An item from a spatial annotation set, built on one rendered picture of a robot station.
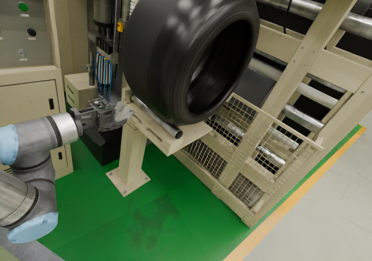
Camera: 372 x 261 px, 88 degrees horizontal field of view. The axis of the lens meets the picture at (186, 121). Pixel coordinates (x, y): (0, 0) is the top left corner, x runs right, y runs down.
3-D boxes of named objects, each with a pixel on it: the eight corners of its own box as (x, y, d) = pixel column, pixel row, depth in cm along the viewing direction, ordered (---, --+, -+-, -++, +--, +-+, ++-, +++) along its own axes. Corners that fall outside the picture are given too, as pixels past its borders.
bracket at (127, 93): (120, 104, 101) (122, 88, 95) (173, 90, 129) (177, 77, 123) (124, 107, 100) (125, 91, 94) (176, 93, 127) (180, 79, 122)
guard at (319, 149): (167, 140, 170) (188, 66, 130) (168, 139, 171) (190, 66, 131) (254, 219, 131) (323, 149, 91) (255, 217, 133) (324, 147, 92)
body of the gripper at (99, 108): (118, 108, 60) (78, 119, 52) (116, 129, 65) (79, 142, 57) (105, 96, 64) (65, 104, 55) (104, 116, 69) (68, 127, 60)
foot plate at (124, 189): (105, 173, 162) (105, 172, 160) (132, 160, 180) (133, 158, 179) (123, 197, 150) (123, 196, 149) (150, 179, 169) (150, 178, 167)
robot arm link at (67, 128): (63, 152, 54) (50, 132, 58) (82, 145, 57) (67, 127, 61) (60, 128, 49) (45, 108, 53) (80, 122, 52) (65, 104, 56)
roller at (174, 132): (135, 90, 100) (138, 96, 104) (128, 96, 99) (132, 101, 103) (182, 130, 85) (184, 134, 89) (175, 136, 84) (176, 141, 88)
